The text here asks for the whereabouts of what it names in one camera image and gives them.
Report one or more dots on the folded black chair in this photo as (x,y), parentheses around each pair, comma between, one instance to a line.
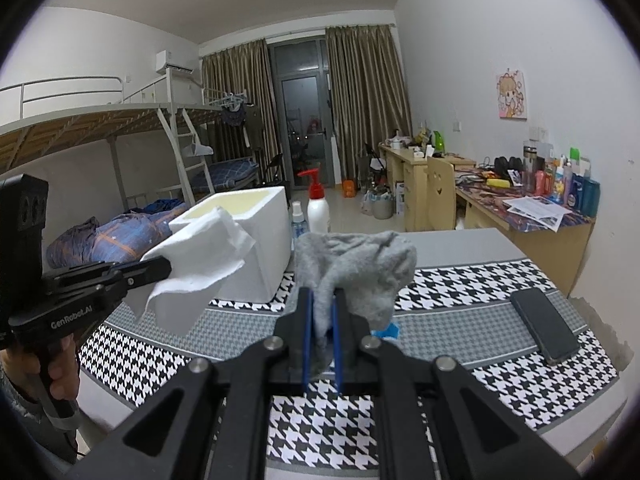
(370,160)

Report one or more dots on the brown curtain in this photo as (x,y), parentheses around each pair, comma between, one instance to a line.
(365,100)
(220,80)

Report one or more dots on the red bottle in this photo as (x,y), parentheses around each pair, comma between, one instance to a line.
(541,183)

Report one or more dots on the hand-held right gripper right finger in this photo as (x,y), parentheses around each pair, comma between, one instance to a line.
(338,355)

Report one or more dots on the white air conditioner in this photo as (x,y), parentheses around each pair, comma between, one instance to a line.
(170,60)

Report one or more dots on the cartoon wall poster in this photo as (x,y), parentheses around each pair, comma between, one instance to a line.
(511,95)

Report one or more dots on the white metal bunk bed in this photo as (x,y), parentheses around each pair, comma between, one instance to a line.
(207,115)
(75,130)

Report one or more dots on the clear small spray bottle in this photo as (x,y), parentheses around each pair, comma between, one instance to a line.
(298,222)

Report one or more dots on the yellow tube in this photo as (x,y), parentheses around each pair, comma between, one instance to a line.
(500,183)

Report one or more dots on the hanging dark clothes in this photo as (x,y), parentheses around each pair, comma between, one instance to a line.
(234,115)

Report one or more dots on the white foam box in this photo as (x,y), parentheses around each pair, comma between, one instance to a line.
(260,250)

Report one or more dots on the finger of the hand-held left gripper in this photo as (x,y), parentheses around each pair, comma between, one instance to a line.
(150,270)

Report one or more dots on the white paper tissue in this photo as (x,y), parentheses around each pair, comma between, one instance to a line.
(200,270)

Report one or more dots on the glass balcony door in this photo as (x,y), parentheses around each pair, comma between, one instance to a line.
(300,110)

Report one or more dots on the grey sock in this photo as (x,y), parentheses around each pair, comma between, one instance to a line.
(360,270)

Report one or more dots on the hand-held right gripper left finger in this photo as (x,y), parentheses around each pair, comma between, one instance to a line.
(307,350)

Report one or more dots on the person's left forearm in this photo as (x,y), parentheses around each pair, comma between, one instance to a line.
(25,420)

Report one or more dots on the wooden smiley chair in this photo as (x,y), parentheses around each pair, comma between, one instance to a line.
(440,195)

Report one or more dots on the black folding chair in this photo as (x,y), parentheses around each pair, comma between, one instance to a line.
(275,167)

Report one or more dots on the black smartphone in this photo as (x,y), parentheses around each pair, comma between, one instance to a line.
(542,325)

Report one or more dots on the white pump lotion bottle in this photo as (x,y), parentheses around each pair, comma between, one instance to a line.
(318,215)

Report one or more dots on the wooden desk with printed cover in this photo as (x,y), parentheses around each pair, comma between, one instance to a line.
(550,255)

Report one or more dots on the houndstooth table mat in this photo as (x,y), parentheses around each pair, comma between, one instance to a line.
(450,330)

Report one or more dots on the blue bottles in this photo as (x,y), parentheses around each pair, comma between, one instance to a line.
(587,197)

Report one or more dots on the grey bucket with bags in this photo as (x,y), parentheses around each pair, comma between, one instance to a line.
(382,207)

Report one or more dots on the blue plaid quilt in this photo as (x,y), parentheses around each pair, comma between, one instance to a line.
(115,240)

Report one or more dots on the grey thermos flask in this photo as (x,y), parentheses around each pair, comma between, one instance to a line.
(529,165)

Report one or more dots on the printed paper sheets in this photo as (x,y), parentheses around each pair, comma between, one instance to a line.
(537,208)

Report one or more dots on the white carton box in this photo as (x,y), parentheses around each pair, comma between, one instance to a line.
(400,199)

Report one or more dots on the green plastic bottle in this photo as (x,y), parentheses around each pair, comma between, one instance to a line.
(439,142)

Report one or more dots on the white wall socket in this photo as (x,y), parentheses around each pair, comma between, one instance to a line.
(537,133)

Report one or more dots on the blue checked mattress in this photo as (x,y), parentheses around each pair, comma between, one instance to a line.
(230,172)

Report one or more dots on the green capped white bottle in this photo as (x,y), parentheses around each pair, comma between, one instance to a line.
(575,155)

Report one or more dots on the plain wooden desk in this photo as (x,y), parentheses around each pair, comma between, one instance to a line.
(412,185)

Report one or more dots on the person's left hand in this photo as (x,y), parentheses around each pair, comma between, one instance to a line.
(65,375)

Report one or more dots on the orange bag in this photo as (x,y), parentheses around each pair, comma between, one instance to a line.
(348,189)

